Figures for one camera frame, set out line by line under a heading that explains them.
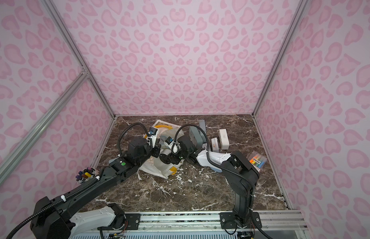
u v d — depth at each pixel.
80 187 0.46
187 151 0.71
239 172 0.51
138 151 0.57
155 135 0.67
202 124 1.01
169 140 0.78
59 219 0.38
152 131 0.65
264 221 0.73
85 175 0.75
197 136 0.96
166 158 0.84
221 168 0.47
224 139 0.98
